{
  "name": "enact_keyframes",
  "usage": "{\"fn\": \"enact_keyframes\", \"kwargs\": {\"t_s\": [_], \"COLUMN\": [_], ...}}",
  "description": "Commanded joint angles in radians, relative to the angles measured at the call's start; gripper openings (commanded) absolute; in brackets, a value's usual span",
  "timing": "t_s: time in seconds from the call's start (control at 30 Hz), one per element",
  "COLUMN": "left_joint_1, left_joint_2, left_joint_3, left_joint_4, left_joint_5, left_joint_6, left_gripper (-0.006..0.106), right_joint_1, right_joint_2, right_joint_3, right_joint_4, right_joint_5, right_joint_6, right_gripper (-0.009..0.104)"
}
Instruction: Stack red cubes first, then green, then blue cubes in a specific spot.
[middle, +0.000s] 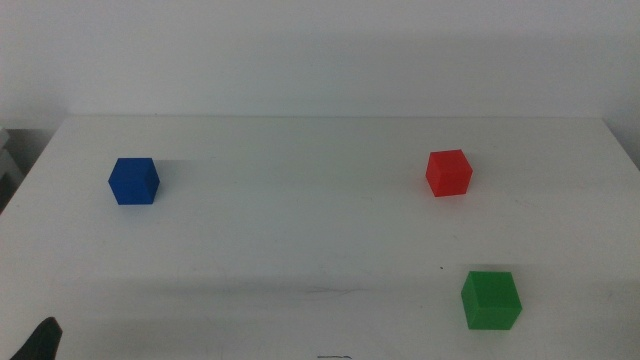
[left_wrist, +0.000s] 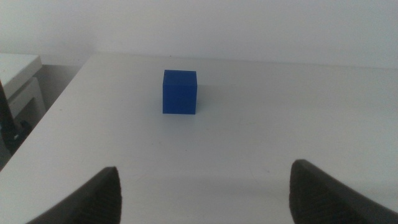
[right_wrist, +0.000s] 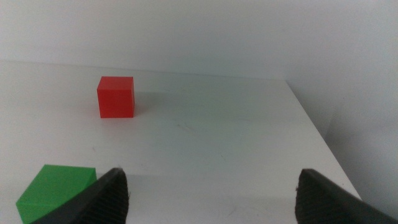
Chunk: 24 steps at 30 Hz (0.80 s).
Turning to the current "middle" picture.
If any red cube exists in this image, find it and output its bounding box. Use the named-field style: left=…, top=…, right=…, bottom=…
left=425, top=148, right=474, bottom=198

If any blue cube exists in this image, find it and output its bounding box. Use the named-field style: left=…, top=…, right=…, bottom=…
left=107, top=157, right=161, bottom=206

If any green cube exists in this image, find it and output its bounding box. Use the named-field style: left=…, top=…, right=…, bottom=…
left=460, top=270, right=523, bottom=331

